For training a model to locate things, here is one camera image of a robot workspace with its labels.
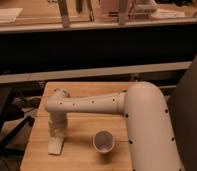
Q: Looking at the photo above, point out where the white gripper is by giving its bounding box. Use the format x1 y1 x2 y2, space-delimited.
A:
48 113 68 138

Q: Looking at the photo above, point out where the white sponge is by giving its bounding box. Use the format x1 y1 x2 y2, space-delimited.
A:
48 137 64 155

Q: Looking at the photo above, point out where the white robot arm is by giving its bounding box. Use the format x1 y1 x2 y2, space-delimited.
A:
45 82 183 171

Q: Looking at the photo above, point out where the white paper sheet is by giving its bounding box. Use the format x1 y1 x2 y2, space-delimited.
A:
0 8 22 23

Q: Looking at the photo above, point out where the dark chair back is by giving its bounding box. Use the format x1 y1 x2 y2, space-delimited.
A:
168 55 197 171

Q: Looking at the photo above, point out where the white device on bench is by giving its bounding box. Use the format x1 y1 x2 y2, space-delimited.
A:
131 0 158 18

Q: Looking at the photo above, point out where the metal frame post left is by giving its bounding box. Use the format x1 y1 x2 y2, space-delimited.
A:
58 0 70 28

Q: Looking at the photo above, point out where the metal frame post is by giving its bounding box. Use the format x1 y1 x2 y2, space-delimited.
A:
118 0 128 25
58 0 70 28

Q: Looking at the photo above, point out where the metal frame post right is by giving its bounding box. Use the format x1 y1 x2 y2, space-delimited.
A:
118 0 128 25

